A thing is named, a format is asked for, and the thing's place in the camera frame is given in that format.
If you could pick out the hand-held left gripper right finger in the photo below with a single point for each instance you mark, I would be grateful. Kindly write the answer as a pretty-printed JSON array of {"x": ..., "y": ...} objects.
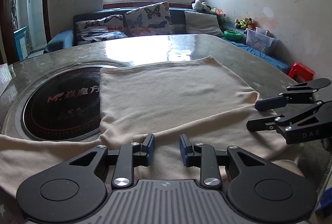
[{"x": 184, "y": 150}]

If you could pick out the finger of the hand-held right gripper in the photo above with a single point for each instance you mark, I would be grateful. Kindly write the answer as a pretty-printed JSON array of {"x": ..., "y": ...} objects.
[
  {"x": 269, "y": 103},
  {"x": 259, "y": 124}
]

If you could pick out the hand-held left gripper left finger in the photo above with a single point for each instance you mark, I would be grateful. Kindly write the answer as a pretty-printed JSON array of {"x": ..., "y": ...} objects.
[{"x": 150, "y": 148}]

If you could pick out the cream sweater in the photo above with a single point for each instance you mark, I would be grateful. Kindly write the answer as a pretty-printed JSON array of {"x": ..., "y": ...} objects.
[{"x": 168, "y": 94}]

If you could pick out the hanging clothes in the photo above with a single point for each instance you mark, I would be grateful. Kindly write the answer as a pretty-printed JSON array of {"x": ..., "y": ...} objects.
[{"x": 13, "y": 11}]

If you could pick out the red tall plastic stool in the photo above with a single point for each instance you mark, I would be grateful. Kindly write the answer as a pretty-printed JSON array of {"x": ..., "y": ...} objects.
[{"x": 302, "y": 71}]

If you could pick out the clear plastic storage box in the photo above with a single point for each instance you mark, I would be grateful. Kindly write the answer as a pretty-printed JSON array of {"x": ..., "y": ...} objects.
[{"x": 258, "y": 42}]

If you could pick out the small white box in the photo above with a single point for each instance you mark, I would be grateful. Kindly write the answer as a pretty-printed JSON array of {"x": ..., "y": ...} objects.
[{"x": 260, "y": 30}]

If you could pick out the green plastic bowl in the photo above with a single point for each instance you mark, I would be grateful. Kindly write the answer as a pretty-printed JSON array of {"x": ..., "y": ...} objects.
[{"x": 233, "y": 35}]

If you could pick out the orange plush toy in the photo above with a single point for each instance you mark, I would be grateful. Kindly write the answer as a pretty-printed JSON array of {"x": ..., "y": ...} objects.
[{"x": 251, "y": 26}]

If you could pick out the green plush toy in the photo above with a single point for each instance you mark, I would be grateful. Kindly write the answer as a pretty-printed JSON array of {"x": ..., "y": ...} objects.
[{"x": 243, "y": 23}]

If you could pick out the brown teddy bear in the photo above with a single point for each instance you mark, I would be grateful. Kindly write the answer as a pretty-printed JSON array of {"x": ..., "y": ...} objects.
[{"x": 250, "y": 21}]

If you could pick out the tan plush toy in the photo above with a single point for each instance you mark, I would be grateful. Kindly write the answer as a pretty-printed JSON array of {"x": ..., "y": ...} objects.
[{"x": 237, "y": 23}]

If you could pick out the round black induction cooktop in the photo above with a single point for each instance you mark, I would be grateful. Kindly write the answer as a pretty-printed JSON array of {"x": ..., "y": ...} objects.
[{"x": 59, "y": 109}]

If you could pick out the pink plush toy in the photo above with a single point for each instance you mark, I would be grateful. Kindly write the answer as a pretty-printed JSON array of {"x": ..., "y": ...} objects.
[{"x": 220, "y": 12}]

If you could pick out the grey cushion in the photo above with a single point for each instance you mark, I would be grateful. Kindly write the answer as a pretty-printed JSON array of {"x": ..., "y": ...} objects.
[{"x": 202, "y": 23}]

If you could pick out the green soft toy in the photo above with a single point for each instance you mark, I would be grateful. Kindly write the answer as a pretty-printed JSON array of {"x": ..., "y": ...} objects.
[{"x": 212, "y": 9}]

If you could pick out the panda plush toy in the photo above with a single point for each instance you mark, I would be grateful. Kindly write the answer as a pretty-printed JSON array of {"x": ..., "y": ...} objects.
[{"x": 198, "y": 5}]

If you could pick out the blue corner sofa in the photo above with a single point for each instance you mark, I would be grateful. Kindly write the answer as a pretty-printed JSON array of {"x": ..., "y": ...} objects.
[{"x": 177, "y": 17}]

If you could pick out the butterfly print cushion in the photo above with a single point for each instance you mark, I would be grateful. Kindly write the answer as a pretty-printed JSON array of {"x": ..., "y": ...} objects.
[{"x": 147, "y": 19}]

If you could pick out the butterfly print bed pillow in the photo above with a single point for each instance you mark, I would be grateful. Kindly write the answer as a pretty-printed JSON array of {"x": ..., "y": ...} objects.
[{"x": 98, "y": 29}]

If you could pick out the white plastic packet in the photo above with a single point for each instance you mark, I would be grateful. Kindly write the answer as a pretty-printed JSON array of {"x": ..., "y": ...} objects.
[{"x": 4, "y": 78}]

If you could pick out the turquoise cabinet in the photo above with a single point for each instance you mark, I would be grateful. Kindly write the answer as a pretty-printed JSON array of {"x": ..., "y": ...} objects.
[{"x": 20, "y": 42}]

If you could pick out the dark wooden door frame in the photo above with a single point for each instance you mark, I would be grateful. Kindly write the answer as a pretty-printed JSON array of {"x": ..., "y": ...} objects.
[{"x": 46, "y": 6}]

